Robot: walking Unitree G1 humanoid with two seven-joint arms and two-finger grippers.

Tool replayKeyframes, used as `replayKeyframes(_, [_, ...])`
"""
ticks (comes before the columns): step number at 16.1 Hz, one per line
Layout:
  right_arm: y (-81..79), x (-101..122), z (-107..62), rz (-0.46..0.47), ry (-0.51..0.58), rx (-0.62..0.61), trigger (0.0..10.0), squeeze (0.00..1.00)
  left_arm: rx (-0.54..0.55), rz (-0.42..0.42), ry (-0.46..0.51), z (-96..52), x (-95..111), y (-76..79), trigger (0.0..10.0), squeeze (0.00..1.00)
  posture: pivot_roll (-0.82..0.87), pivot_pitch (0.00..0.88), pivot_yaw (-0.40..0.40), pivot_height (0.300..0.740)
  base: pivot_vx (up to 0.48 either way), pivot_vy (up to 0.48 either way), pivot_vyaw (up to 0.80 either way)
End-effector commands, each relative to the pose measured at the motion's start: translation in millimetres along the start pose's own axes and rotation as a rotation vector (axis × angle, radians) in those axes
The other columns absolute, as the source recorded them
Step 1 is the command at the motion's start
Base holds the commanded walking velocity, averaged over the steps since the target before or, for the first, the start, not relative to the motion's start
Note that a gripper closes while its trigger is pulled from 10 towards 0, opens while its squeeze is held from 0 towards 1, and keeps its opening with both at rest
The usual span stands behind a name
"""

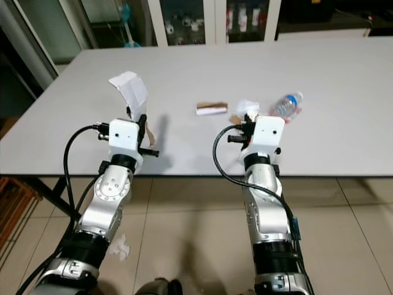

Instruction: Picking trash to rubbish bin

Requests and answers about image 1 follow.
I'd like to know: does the torn white brown cardboard box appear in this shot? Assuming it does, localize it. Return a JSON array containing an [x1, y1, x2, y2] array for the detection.
[[109, 71, 148, 117]]

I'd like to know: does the crumpled white tissue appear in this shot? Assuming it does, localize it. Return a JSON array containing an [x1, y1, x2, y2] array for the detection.
[[106, 234, 131, 262], [235, 98, 260, 117]]

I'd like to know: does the small white brown card piece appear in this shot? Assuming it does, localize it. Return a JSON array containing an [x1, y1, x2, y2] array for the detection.
[[196, 101, 229, 116]]

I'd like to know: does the clear plastic bottle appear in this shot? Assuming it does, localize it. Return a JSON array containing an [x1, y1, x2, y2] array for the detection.
[[269, 91, 305, 117]]

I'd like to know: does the white glass-door cabinet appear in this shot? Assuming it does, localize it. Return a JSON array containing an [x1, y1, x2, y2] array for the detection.
[[147, 0, 283, 47]]

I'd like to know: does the grey table with black legs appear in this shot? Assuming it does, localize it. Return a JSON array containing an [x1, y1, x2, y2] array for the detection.
[[0, 37, 393, 185]]

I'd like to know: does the teal mop stand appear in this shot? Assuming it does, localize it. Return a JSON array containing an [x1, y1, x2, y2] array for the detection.
[[122, 3, 142, 49]]

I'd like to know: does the grey robot left foot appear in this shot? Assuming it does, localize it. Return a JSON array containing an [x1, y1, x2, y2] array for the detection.
[[135, 278, 182, 295]]

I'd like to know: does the aluminium framed glass door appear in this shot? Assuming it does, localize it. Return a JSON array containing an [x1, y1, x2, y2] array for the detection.
[[0, 0, 74, 90]]

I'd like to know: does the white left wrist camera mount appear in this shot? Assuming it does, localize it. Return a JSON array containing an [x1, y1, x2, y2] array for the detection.
[[109, 119, 145, 170]]

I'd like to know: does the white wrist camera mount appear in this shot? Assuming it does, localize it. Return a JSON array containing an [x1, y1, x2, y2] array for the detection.
[[109, 119, 145, 170], [243, 115, 285, 162]]

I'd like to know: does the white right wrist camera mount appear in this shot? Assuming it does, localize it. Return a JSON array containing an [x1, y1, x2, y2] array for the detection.
[[243, 115, 285, 162]]

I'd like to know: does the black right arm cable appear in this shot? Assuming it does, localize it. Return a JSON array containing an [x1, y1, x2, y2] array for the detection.
[[213, 125, 302, 240]]

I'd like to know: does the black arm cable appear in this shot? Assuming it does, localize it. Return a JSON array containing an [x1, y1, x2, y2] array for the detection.
[[213, 125, 302, 240], [15, 124, 111, 295]]

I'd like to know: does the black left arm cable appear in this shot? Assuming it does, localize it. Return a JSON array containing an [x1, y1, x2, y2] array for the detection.
[[15, 124, 111, 295]]

